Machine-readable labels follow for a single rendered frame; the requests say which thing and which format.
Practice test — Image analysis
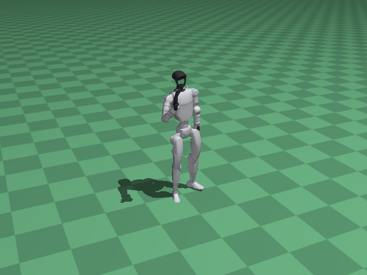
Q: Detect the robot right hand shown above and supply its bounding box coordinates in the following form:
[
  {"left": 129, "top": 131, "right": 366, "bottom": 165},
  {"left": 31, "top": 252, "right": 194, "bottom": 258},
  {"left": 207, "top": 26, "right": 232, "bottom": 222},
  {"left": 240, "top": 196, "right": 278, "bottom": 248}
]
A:
[{"left": 173, "top": 89, "right": 181, "bottom": 111}]

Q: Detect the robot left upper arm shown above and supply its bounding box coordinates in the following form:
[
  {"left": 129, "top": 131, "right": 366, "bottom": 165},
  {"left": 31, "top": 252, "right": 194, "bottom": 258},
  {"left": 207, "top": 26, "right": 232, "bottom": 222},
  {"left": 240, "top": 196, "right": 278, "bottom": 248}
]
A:
[{"left": 190, "top": 88, "right": 201, "bottom": 114}]

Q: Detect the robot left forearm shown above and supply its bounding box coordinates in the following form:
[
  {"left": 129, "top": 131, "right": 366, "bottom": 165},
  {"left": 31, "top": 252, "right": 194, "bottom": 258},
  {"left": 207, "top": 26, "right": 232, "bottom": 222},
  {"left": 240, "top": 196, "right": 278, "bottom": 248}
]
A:
[{"left": 193, "top": 112, "right": 201, "bottom": 129}]

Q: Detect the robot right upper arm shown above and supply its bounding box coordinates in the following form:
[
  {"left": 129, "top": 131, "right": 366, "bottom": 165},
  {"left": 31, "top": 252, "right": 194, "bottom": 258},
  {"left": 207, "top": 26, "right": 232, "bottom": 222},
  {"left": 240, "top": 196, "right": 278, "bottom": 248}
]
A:
[{"left": 162, "top": 94, "right": 173, "bottom": 123}]

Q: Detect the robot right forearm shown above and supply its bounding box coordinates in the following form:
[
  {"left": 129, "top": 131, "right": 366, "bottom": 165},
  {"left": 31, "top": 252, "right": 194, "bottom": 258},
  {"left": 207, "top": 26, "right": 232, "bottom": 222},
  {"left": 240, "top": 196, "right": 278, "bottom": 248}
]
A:
[{"left": 161, "top": 106, "right": 179, "bottom": 121}]

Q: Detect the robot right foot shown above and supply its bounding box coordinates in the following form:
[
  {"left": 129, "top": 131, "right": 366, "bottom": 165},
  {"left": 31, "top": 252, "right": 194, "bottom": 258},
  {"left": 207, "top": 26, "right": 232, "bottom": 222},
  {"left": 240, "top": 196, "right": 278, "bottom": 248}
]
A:
[{"left": 172, "top": 191, "right": 180, "bottom": 202}]

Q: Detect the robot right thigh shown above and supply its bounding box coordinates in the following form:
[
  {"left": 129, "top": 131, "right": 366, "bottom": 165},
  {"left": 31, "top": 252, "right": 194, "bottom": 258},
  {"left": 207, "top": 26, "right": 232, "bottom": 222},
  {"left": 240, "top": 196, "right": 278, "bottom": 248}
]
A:
[{"left": 170, "top": 132, "right": 184, "bottom": 171}]

